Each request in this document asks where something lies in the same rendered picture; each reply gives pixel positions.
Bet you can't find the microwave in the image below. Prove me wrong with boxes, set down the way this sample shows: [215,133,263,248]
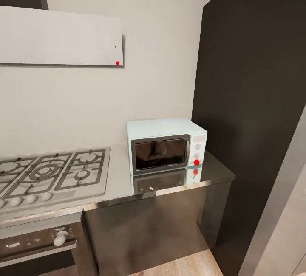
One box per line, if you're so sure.
[126,117,207,175]

